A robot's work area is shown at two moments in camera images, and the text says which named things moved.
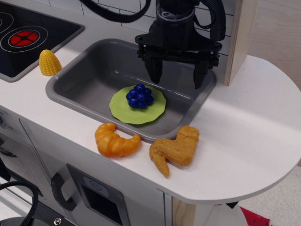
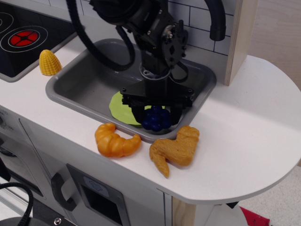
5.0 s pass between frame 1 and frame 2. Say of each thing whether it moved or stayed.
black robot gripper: moved
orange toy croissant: stayed
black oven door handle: stayed
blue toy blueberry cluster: moved
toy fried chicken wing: stayed
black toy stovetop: stayed
